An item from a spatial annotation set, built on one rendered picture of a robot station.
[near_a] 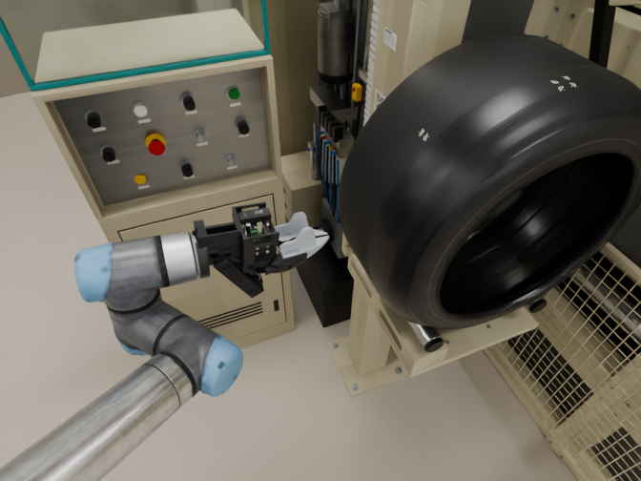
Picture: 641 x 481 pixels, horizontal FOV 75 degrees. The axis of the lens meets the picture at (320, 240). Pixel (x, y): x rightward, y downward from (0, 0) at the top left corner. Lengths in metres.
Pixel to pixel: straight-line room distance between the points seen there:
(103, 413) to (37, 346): 1.81
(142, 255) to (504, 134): 0.51
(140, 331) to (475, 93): 0.59
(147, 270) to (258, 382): 1.36
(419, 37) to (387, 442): 1.43
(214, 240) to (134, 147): 0.69
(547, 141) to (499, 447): 1.45
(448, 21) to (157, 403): 0.81
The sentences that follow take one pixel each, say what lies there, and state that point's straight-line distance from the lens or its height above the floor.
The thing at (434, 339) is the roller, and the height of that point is 0.92.
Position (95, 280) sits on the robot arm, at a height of 1.29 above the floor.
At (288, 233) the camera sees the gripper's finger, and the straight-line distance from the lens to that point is 0.68.
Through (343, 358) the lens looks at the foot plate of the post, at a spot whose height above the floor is 0.01.
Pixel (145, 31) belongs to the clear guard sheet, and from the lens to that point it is 1.11.
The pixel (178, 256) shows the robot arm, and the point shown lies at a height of 1.28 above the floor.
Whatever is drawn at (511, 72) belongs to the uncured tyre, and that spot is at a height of 1.44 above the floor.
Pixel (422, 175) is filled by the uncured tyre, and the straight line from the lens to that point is 0.63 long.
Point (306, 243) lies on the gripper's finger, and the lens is 0.66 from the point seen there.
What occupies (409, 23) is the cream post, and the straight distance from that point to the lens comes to 0.89.
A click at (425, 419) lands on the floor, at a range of 1.88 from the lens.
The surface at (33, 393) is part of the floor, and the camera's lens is 2.22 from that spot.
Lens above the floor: 1.71
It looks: 46 degrees down
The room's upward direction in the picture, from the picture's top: straight up
